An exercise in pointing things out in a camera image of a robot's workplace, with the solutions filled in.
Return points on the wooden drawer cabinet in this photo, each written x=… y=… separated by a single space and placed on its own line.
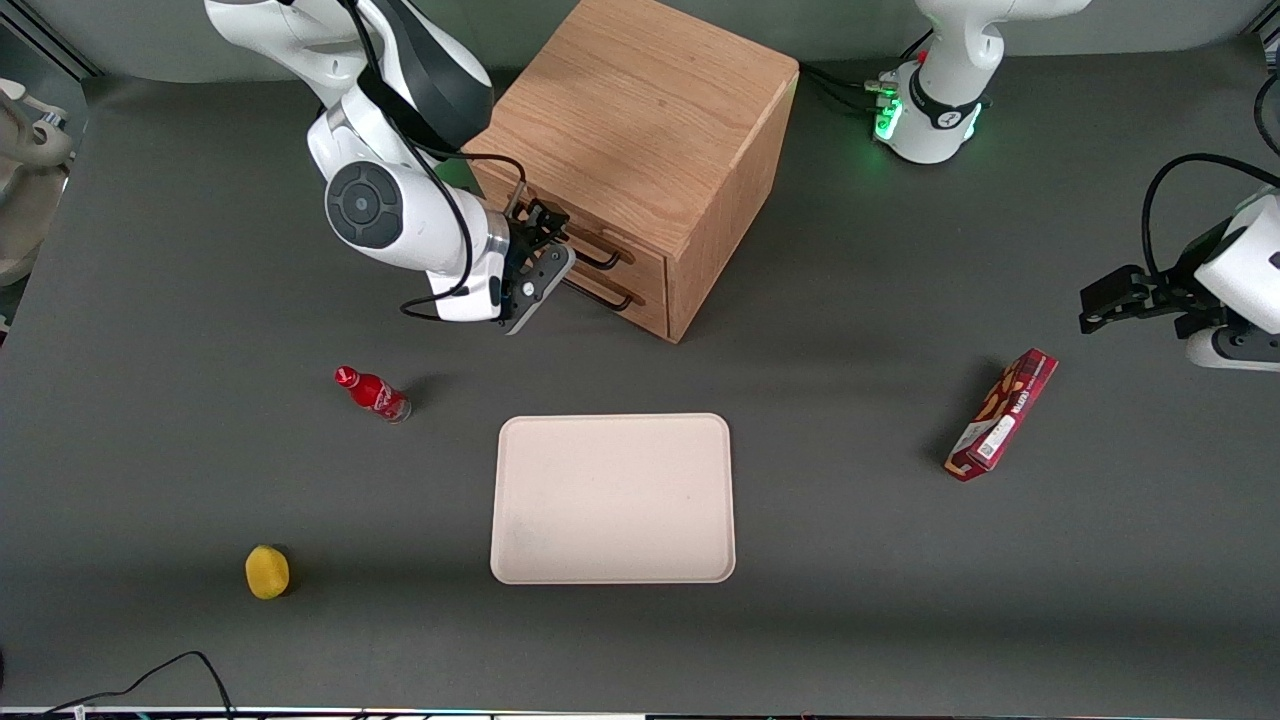
x=640 y=110

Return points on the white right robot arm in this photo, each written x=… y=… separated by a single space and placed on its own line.
x=400 y=210

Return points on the beige plastic tray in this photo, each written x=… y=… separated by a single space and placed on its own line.
x=612 y=498

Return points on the yellow lemon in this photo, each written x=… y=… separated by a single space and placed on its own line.
x=267 y=572

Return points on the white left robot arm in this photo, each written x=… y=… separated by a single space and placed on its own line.
x=950 y=110

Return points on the beige moulded object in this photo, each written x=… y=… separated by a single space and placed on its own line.
x=30 y=180

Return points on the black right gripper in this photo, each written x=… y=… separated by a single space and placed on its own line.
x=527 y=237

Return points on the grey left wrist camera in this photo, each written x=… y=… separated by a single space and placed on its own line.
x=1235 y=350

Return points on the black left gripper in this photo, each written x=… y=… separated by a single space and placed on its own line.
x=1168 y=292

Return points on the red plastic bottle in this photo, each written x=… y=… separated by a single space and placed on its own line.
x=375 y=395

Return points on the red snack box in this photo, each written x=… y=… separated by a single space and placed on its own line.
x=1003 y=415

